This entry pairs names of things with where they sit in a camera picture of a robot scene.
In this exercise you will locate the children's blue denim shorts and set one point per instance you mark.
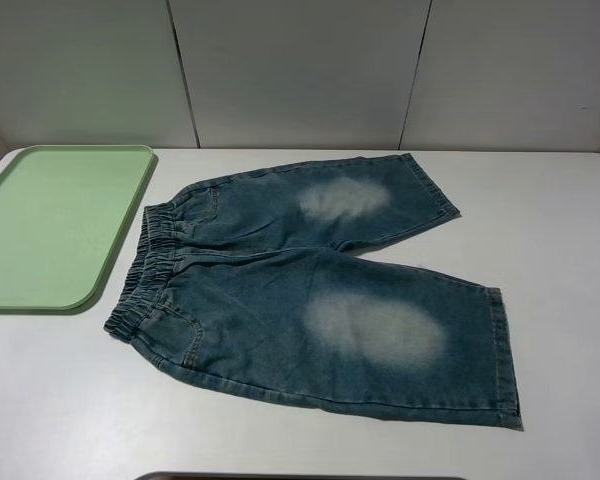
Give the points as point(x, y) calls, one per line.
point(254, 285)

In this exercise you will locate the light green plastic tray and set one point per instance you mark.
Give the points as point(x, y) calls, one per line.
point(63, 212)

